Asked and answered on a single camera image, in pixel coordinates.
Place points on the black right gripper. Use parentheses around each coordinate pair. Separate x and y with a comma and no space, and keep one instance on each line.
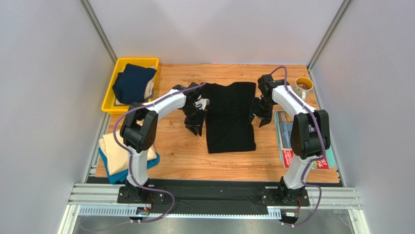
(261,108)

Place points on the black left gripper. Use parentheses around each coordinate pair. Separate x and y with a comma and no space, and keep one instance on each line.
(196,126)

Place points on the black t shirt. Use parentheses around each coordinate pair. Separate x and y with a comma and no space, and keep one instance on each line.
(228,126)

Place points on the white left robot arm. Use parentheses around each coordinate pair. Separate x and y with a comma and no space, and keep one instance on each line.
(139,127)

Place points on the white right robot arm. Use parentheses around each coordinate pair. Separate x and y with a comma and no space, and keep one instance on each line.
(310,130)

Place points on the dark blue book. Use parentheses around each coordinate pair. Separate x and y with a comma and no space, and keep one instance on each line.
(284,124)

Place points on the yellow rimmed mug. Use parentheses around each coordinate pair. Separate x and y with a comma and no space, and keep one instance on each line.
(302,87)

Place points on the red illustrated book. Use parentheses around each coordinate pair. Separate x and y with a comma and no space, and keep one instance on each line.
(286,156)

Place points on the navy blue folded shirt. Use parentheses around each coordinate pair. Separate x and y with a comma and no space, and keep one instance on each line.
(134,84)

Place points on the cream folded shirt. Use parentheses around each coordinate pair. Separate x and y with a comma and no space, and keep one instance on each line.
(117,157)

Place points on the yellow plastic bin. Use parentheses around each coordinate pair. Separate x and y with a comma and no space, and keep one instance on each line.
(108,104)

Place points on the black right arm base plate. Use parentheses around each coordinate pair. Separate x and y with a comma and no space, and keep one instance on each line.
(284,197)

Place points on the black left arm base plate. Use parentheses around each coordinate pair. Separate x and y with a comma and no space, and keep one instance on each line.
(135,195)

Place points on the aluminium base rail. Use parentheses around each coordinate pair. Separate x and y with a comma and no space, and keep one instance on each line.
(333,209)

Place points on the right aluminium corner post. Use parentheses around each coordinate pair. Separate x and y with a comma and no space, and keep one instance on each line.
(345,4)

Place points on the aluminium corner post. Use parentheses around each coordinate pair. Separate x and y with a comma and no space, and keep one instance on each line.
(345,4)
(88,8)

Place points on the left aluminium corner post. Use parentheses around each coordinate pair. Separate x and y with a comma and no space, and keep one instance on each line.
(88,8)

